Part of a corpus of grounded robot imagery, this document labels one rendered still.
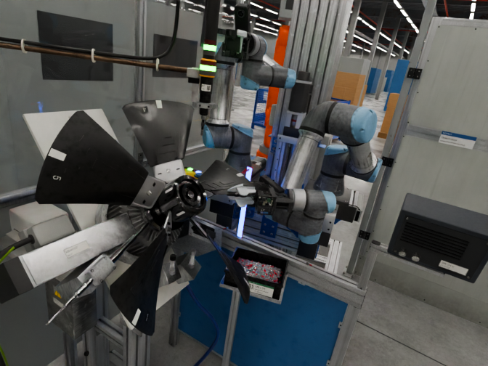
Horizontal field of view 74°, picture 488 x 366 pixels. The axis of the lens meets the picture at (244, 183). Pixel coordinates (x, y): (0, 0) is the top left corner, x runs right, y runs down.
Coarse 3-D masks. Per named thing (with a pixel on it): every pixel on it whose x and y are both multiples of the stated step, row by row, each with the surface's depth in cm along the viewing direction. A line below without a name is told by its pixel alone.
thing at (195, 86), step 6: (192, 72) 87; (192, 78) 88; (198, 78) 88; (192, 84) 89; (198, 84) 89; (192, 90) 89; (198, 90) 90; (192, 96) 90; (192, 102) 91; (198, 102) 90; (210, 108) 90
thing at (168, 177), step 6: (168, 162) 97; (174, 162) 97; (180, 162) 97; (156, 168) 97; (162, 168) 96; (174, 168) 96; (180, 168) 96; (156, 174) 96; (162, 174) 96; (168, 174) 96; (174, 174) 96; (180, 174) 96; (168, 180) 95
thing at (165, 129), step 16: (128, 112) 101; (160, 112) 103; (176, 112) 105; (192, 112) 108; (144, 128) 100; (160, 128) 101; (176, 128) 102; (144, 144) 99; (160, 144) 99; (176, 144) 99; (160, 160) 97
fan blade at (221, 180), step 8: (216, 160) 124; (208, 168) 118; (216, 168) 119; (232, 168) 123; (200, 176) 113; (208, 176) 113; (216, 176) 114; (224, 176) 116; (232, 176) 118; (240, 176) 120; (208, 184) 107; (216, 184) 108; (224, 184) 110; (232, 184) 112; (216, 192) 103; (224, 192) 105; (232, 192) 107
